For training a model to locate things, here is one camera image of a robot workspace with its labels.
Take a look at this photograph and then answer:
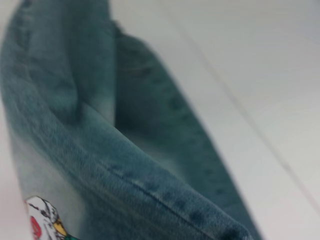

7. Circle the blue denim shorts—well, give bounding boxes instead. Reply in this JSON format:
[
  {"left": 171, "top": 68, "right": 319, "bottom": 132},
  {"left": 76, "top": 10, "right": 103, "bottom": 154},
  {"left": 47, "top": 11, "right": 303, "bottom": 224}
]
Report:
[{"left": 0, "top": 0, "right": 266, "bottom": 240}]

